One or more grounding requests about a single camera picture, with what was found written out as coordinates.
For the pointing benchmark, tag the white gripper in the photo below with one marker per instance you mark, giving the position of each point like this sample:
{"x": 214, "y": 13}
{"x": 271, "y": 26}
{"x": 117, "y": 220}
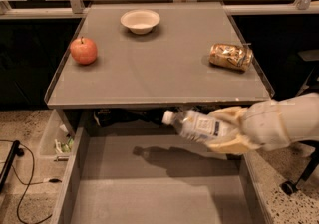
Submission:
{"x": 264, "y": 126}

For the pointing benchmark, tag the clear plastic water bottle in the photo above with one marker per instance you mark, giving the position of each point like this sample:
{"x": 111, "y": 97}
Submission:
{"x": 199, "y": 127}

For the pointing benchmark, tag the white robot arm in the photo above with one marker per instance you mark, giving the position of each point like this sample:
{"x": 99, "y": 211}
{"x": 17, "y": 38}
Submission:
{"x": 301, "y": 117}

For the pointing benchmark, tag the open grey top drawer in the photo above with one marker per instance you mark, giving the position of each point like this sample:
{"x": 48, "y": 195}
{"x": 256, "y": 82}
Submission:
{"x": 132, "y": 175}

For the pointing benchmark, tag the grey cabinet with top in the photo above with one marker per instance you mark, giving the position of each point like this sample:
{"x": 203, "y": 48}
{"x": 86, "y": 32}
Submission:
{"x": 167, "y": 67}

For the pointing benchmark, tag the crushed gold soda can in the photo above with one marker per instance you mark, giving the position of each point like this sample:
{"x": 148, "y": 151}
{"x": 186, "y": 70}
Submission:
{"x": 232, "y": 57}

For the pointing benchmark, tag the black item on shelf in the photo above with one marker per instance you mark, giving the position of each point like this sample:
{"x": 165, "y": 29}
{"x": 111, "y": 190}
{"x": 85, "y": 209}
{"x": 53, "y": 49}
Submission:
{"x": 103, "y": 117}

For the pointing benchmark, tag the white paper bowl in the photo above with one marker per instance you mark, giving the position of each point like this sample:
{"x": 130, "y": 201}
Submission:
{"x": 140, "y": 22}

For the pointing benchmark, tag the red apple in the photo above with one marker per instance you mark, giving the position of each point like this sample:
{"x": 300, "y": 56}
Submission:
{"x": 84, "y": 51}

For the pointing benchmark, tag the clear plastic storage bin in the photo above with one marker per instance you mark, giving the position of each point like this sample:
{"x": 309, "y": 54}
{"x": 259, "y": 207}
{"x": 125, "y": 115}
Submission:
{"x": 56, "y": 143}

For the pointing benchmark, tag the black bar on floor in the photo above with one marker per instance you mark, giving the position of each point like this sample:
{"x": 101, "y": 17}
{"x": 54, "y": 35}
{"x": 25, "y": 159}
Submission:
{"x": 8, "y": 163}

